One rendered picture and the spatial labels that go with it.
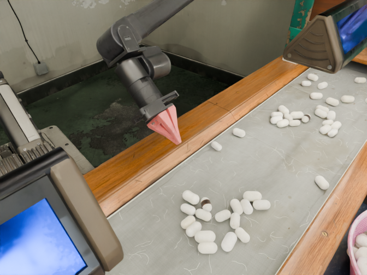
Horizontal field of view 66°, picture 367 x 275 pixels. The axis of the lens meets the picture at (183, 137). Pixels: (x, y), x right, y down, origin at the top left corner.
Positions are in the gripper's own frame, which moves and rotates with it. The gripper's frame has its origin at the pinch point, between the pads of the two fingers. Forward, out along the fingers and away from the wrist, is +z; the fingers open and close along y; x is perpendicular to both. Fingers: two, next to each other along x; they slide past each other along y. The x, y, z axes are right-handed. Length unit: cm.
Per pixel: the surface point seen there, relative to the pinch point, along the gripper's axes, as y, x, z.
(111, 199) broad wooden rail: -16.4, 7.1, 2.5
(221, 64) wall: 159, 117, -35
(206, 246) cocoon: -11.2, -6.1, 18.2
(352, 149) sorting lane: 35.4, -10.5, 26.9
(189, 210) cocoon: -7.6, -1.1, 12.8
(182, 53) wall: 156, 146, -68
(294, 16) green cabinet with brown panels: 84, 6, -15
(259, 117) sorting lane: 31.8, 5.3, 7.9
